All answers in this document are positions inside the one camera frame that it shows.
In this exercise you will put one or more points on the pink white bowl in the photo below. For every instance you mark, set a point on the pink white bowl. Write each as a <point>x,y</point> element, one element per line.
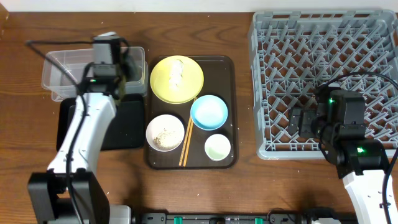
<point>161,122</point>

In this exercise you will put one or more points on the wooden chopstick left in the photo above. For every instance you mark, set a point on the wooden chopstick left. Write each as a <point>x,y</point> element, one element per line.
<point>186,142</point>

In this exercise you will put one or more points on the light blue bowl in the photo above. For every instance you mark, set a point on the light blue bowl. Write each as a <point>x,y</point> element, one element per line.
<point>209,112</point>

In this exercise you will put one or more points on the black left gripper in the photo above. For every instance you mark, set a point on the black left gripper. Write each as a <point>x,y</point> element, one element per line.
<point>133,74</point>

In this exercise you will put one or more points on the white green cup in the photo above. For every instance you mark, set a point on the white green cup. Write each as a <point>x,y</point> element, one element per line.
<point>217,147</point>

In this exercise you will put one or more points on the grey dishwasher rack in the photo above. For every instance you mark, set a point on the grey dishwasher rack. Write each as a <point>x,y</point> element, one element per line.
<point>292,52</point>

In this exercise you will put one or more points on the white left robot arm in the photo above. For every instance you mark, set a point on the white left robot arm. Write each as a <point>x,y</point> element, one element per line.
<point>69,192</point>

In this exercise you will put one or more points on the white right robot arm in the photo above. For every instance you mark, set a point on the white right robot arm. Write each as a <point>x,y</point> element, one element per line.
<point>361,163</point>

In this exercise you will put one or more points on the rice food waste pile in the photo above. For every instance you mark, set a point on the rice food waste pile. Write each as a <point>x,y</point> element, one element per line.
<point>166,140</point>

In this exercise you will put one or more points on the dark brown serving tray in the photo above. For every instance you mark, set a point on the dark brown serving tray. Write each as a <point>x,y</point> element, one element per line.
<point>219,80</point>

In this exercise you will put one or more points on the clear plastic waste bin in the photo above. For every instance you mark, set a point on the clear plastic waste bin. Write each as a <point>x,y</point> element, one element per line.
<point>74,61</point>

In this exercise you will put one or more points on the wooden chopstick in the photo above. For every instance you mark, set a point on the wooden chopstick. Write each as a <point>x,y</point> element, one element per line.
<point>186,142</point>
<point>189,145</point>

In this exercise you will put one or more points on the black waste bin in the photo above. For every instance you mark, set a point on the black waste bin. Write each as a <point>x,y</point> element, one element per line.
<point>126,131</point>

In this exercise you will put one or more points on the wooden chopstick right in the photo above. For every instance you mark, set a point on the wooden chopstick right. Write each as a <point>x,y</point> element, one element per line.
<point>189,145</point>

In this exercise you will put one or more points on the yellow plate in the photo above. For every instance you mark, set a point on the yellow plate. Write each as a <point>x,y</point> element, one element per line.
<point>190,86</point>

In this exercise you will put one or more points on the white tissue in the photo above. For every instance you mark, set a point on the white tissue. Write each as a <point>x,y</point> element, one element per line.
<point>175,75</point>

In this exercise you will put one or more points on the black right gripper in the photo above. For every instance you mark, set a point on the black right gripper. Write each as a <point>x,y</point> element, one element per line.
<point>307,116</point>

